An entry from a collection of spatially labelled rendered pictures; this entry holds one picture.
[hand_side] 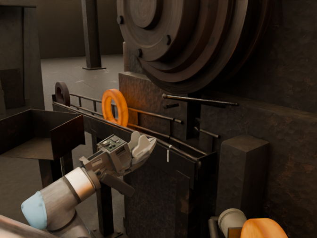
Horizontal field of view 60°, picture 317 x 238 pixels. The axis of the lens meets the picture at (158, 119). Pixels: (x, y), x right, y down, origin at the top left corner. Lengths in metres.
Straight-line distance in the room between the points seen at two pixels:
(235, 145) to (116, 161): 0.28
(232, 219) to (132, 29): 0.53
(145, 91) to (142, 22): 0.41
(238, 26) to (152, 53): 0.22
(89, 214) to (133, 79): 0.95
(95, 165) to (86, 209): 1.16
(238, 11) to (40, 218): 0.60
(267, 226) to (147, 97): 0.73
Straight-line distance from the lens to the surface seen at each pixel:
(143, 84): 1.08
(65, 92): 1.72
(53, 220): 0.68
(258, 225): 0.46
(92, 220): 1.74
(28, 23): 3.58
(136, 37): 0.77
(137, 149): 0.72
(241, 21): 0.62
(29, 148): 1.23
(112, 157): 0.67
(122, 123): 1.14
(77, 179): 0.67
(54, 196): 0.66
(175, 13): 0.63
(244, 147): 0.66
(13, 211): 1.97
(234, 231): 0.54
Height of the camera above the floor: 1.06
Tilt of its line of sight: 18 degrees down
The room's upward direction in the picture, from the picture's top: straight up
